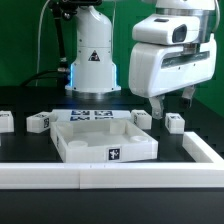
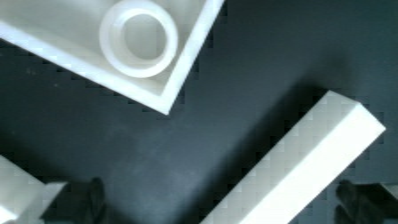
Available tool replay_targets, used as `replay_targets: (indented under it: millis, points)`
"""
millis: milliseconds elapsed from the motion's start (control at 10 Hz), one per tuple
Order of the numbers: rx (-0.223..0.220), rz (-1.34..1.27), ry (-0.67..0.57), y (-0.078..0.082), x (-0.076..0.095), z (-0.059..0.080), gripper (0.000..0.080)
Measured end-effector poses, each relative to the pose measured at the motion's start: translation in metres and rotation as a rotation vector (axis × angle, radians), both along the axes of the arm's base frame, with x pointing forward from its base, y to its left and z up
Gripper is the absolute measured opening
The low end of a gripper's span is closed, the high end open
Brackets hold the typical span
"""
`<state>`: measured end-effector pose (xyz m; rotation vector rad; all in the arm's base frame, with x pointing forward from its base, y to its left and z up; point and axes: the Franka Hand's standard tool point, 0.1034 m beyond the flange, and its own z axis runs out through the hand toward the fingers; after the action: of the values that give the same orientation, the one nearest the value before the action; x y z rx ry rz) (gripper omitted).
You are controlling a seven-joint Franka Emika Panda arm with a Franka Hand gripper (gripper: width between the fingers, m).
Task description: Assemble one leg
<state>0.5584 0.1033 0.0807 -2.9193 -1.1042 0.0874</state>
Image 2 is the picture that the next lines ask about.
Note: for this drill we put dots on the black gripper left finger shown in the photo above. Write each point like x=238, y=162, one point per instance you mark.
x=79, y=206

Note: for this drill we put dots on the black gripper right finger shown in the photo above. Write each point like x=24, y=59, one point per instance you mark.
x=369, y=203

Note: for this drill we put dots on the white table leg with tag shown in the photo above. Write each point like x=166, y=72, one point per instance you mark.
x=28, y=195

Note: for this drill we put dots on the white square tabletop part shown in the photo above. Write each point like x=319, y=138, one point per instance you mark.
x=124, y=41

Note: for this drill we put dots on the white U-shaped obstacle fence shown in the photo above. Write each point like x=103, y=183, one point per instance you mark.
x=303, y=164

